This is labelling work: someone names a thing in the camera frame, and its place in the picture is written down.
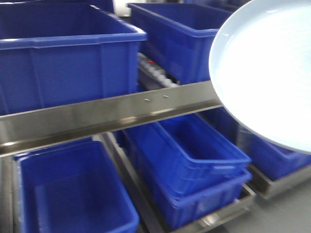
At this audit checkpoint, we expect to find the light blue plate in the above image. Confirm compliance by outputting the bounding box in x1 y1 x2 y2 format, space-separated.
208 0 311 153

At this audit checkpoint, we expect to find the white roller conveyor track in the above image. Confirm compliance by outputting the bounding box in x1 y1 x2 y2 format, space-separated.
138 53 178 87

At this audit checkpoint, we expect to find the blue stacked bin upper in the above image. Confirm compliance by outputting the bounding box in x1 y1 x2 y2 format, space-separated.
114 114 251 198

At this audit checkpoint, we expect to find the blue stacked bin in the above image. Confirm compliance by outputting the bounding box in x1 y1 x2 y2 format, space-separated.
147 169 252 230
114 114 251 198

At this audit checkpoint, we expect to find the blue upper bin right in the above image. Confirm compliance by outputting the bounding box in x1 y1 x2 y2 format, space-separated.
127 3 232 84

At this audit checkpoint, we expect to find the blue stacked bin lower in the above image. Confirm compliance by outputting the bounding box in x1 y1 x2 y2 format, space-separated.
147 169 252 230

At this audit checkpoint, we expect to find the blue plastic bin near left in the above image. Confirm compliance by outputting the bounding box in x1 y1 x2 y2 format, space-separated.
17 141 139 233

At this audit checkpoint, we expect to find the blue upper bin left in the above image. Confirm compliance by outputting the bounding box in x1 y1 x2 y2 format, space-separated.
0 2 147 115

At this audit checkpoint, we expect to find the blue bin lower right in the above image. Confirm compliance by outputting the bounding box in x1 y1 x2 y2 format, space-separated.
200 107 311 180

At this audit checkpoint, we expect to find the stainless steel shelf rail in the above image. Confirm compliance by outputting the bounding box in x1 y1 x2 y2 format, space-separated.
0 81 222 157

